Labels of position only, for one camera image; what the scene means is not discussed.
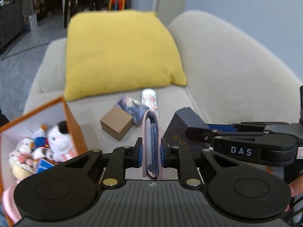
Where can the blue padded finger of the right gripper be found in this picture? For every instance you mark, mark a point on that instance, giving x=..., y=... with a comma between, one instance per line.
x=222, y=127

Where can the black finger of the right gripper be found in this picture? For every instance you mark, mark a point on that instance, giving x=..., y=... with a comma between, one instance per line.
x=202, y=135

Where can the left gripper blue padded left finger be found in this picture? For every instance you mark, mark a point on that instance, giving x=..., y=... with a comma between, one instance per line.
x=138, y=153

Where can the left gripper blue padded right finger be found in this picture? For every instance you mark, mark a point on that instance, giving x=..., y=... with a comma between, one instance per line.
x=165, y=152

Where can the pink notebook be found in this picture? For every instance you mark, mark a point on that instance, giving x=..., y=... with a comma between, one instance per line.
x=152, y=149

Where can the black gift box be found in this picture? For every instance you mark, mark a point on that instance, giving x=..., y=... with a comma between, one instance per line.
x=181, y=121

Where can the pink cap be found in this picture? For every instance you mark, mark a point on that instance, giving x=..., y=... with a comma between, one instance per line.
x=10, y=206

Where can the operator right hand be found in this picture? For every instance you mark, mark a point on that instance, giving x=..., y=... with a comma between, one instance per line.
x=296, y=186

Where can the brown cardboard box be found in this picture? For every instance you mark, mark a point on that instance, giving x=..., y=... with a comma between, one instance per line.
x=116, y=122

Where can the illustrated photo card book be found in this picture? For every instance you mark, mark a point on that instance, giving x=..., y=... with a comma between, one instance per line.
x=133, y=107

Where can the white floral paper cup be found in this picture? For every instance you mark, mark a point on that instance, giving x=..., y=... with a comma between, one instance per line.
x=149, y=99

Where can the beige sofa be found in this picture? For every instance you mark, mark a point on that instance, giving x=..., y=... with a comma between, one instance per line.
x=230, y=78

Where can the white plush toy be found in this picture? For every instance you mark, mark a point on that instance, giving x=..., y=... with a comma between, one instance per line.
x=61, y=146

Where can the orange storage box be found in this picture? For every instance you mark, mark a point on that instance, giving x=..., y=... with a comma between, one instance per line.
x=32, y=125

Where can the blue small box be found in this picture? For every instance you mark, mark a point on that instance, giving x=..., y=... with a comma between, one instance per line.
x=43, y=165

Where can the yellow cushion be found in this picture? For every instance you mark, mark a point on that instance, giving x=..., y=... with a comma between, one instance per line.
x=109, y=52

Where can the colourful child chair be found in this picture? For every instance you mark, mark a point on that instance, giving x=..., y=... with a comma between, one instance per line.
x=115, y=5

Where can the dark sideboard cabinet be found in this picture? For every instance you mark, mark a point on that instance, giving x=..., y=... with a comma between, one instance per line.
x=12, y=22

